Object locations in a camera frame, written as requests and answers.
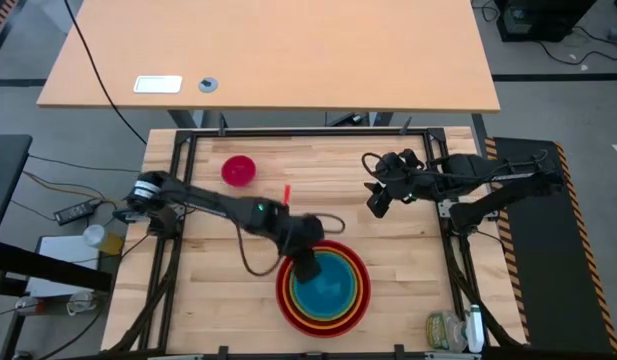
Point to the light wooden desk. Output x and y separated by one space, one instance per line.
288 50

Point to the white spray bottle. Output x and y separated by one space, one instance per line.
475 330

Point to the white rectangular desk plate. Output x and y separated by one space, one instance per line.
158 84

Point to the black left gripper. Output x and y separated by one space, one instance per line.
303 232

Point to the stacked colourful bowls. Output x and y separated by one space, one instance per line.
323 334

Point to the black power adapter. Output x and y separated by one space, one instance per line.
75 212

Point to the plastic bottle with green label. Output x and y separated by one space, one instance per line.
440 331

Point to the black computer tower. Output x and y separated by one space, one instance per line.
538 20

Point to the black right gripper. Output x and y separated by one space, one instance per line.
403 182

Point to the orange bowl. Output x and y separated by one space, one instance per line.
324 328

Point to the grey round desk grommet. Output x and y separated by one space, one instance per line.
208 85

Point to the small pink bowl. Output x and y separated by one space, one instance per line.
238 171

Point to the white box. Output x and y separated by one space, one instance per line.
58 250

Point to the small red stick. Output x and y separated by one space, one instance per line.
287 195

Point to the black mat with hazard stripes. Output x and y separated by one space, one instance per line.
538 275

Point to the black aluminium table frame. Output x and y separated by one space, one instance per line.
308 132

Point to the black side table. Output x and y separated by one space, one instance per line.
5 175

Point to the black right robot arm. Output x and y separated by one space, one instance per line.
488 175

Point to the green bowl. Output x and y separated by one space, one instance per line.
324 323

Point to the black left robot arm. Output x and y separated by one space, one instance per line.
203 200

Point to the blue bowl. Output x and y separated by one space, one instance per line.
333 290

